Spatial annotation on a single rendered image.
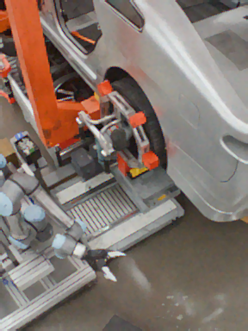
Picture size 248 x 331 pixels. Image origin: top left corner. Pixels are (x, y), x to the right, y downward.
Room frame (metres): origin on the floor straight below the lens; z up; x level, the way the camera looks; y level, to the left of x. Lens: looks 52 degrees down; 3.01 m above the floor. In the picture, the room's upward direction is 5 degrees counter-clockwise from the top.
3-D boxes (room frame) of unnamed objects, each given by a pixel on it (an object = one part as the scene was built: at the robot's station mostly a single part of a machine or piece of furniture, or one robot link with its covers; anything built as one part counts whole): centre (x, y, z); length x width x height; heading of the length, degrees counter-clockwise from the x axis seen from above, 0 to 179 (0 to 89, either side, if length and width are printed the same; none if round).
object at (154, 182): (2.04, -0.16, 0.32); 0.40 x 0.30 x 0.28; 29
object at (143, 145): (1.96, -0.01, 0.85); 0.54 x 0.07 x 0.54; 29
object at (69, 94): (2.75, 0.34, 0.39); 0.66 x 0.66 x 0.24
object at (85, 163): (2.19, 0.21, 0.26); 0.42 x 0.18 x 0.35; 119
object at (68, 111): (2.39, 0.26, 0.69); 0.52 x 0.17 x 0.35; 119
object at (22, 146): (2.15, 0.76, 0.51); 0.20 x 0.14 x 0.13; 36
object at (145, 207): (2.04, -0.16, 0.13); 0.50 x 0.36 x 0.10; 29
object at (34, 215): (1.23, 0.54, 0.98); 0.13 x 0.12 x 0.14; 147
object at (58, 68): (3.41, 0.70, 0.39); 0.66 x 0.66 x 0.24
